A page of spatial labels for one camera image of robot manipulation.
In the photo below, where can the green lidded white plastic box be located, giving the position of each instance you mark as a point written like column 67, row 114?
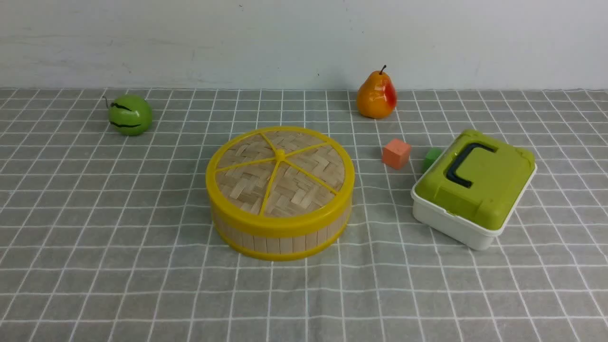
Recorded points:
column 471, row 190

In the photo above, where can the grey checked tablecloth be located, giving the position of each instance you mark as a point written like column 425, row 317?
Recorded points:
column 108, row 238

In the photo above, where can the green toy watermelon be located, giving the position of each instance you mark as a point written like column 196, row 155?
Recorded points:
column 129, row 114

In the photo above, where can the orange red toy pear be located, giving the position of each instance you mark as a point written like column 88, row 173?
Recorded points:
column 377, row 96

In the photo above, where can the orange foam cube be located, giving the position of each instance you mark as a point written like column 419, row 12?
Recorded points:
column 396, row 153

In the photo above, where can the yellow woven bamboo steamer lid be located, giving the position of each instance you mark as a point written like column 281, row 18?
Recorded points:
column 280, row 181

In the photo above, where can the green foam cube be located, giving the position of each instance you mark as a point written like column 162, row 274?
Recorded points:
column 430, row 158

